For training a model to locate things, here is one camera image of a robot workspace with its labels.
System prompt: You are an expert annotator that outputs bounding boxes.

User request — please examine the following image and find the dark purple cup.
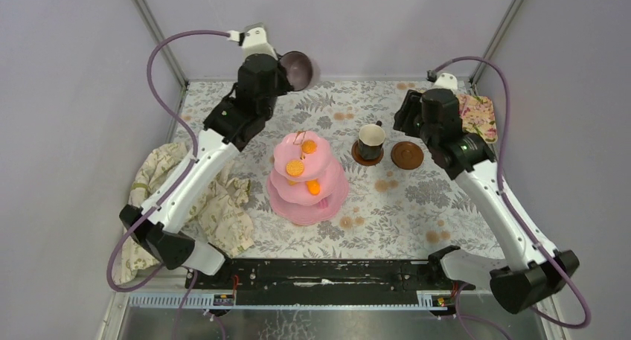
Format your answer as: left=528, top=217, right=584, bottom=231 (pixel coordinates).
left=279, top=51, right=314, bottom=92

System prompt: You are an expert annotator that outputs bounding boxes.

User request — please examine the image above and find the floral yellow tray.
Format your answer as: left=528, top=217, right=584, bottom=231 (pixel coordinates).
left=456, top=93, right=498, bottom=144

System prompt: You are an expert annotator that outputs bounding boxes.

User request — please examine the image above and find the brown wooden saucer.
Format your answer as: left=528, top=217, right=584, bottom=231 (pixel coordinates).
left=391, top=141, right=424, bottom=170
left=351, top=140, right=384, bottom=167

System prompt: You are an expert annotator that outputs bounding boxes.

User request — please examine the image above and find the black mug white inside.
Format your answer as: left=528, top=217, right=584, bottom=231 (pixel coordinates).
left=358, top=121, right=385, bottom=146

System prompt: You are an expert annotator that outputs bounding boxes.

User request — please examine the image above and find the orange swirl cookie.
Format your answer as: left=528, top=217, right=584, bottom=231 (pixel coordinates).
left=301, top=140, right=318, bottom=154

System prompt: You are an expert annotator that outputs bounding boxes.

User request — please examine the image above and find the orange fish shaped cookie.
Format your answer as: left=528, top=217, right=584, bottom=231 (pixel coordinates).
left=305, top=179, right=321, bottom=196

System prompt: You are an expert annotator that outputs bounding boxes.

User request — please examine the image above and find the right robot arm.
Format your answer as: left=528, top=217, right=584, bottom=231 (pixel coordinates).
left=393, top=89, right=580, bottom=314

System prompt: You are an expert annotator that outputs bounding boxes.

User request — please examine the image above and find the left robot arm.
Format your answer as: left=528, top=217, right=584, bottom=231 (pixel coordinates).
left=119, top=54, right=313, bottom=289

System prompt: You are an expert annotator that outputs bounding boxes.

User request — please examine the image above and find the floral grey tablecloth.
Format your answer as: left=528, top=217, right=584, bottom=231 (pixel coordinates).
left=170, top=80, right=516, bottom=261

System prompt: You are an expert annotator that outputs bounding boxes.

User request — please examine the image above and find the pink three-tier cake stand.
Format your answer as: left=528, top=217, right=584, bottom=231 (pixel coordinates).
left=266, top=131, right=350, bottom=225

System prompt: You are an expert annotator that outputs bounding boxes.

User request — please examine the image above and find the cream green patterned cloth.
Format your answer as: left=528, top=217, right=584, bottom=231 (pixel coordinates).
left=112, top=143, right=254, bottom=286

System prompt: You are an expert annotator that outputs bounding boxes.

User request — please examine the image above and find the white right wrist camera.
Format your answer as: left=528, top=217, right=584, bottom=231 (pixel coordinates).
left=432, top=72, right=458, bottom=92

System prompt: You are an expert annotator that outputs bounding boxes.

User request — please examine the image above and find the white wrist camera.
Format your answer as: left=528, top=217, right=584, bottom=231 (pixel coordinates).
left=432, top=72, right=458, bottom=92
left=227, top=23, right=278, bottom=60

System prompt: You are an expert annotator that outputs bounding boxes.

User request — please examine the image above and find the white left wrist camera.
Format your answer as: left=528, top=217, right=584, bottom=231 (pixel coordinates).
left=227, top=23, right=278, bottom=60

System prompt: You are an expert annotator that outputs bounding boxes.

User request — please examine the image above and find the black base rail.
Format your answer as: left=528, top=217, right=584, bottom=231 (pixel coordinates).
left=185, top=258, right=457, bottom=316

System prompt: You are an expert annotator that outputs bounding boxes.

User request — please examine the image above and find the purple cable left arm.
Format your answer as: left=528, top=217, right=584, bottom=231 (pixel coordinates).
left=106, top=30, right=233, bottom=340

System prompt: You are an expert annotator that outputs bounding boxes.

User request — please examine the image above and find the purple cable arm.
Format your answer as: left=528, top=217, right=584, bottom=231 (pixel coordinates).
left=426, top=57, right=592, bottom=340
left=106, top=30, right=233, bottom=340

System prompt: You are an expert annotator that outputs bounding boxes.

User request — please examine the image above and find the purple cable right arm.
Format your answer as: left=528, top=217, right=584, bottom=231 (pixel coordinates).
left=426, top=57, right=592, bottom=340

